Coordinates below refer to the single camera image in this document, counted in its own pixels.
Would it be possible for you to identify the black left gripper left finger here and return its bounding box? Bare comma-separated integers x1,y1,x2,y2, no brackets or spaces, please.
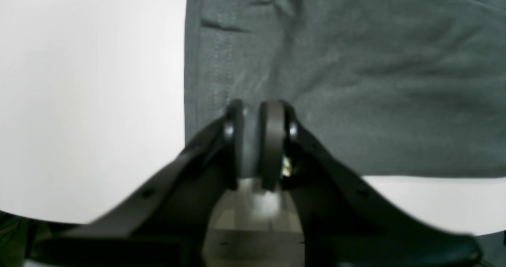
29,100,244,267

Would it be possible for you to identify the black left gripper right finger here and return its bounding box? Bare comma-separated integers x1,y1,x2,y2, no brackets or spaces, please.
259,101,483,267

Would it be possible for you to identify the grey T-shirt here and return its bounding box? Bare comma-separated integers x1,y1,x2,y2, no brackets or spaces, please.
184,0,506,178

